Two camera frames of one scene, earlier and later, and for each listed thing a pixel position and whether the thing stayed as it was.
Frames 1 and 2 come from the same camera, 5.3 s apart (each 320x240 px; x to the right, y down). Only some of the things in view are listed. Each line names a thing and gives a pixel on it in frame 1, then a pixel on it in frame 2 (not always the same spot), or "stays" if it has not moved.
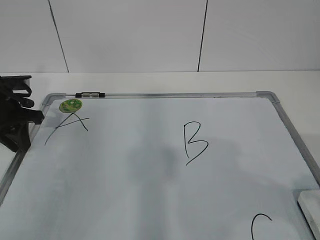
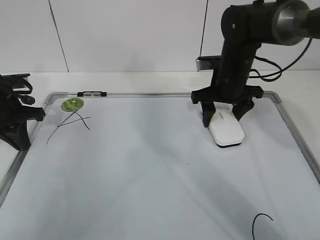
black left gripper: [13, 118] stays
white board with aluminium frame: [161, 166] stays
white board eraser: [309, 202] -> [224, 126]
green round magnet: [70, 105] stays
